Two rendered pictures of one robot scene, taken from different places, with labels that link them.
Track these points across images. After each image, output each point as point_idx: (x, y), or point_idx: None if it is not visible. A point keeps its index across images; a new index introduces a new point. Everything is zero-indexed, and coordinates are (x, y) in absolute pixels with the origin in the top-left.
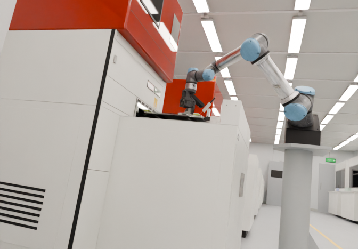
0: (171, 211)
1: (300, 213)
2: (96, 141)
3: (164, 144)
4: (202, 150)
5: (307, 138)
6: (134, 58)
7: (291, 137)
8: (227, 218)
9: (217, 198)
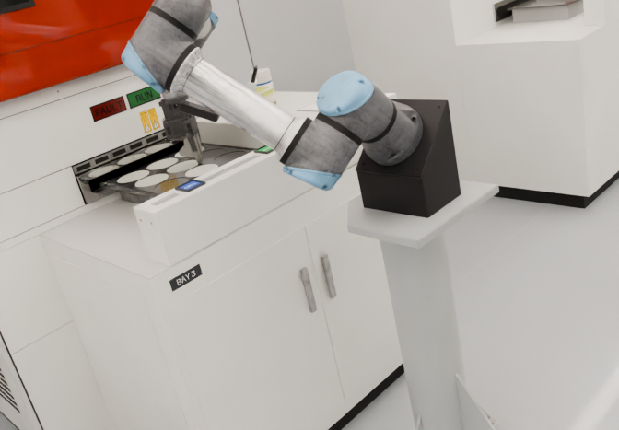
0: (145, 396)
1: (416, 349)
2: (2, 313)
3: (95, 293)
4: (132, 313)
5: (400, 195)
6: (10, 116)
7: (369, 191)
8: (197, 425)
9: (177, 392)
